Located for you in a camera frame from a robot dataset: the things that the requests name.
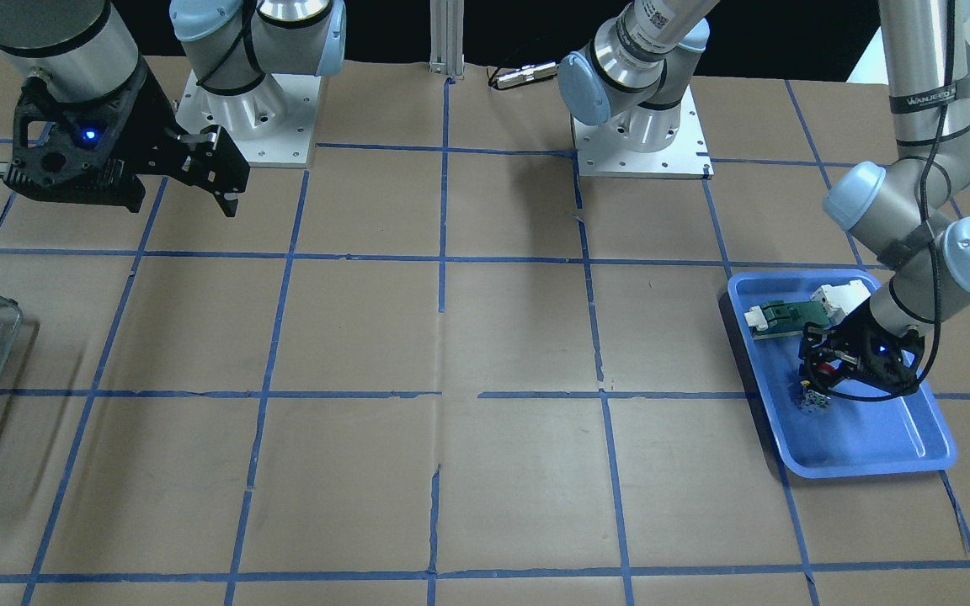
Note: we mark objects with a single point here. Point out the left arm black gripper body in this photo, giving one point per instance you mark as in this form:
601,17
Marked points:
846,333

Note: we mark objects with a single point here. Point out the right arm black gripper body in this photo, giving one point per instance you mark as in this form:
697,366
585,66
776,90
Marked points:
151,128

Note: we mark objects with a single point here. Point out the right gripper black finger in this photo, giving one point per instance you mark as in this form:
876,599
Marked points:
212,161

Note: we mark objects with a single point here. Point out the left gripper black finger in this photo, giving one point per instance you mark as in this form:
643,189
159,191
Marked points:
817,342
824,374

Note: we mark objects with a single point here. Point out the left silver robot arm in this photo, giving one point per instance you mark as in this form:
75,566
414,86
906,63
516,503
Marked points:
660,251

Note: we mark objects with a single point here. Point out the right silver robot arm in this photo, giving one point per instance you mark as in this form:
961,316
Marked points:
90,47

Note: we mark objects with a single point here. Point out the green circuit board part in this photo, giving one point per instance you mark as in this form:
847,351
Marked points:
778,318

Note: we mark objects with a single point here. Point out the white red connector block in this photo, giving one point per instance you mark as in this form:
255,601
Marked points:
837,302

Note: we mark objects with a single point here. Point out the blue plastic tray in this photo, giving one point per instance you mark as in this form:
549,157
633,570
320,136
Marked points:
847,437

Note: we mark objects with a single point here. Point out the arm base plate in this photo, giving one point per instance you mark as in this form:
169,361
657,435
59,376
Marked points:
645,143
272,125

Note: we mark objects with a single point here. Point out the aluminium frame post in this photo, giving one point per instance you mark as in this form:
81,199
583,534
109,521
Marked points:
447,19

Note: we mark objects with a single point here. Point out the silver cable connector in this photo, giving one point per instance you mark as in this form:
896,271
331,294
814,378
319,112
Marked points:
523,76

